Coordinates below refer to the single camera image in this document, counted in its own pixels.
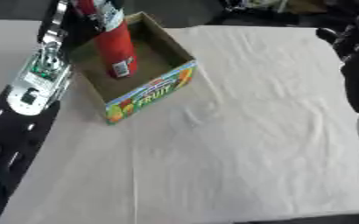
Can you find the cardboard box with colourful print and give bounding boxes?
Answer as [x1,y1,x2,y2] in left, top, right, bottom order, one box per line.
[66,11,200,126]

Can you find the red bottle with white label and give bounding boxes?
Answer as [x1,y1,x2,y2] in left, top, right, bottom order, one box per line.
[74,0,140,80]

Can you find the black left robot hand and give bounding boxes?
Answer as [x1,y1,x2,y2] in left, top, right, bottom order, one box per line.
[35,0,130,50]

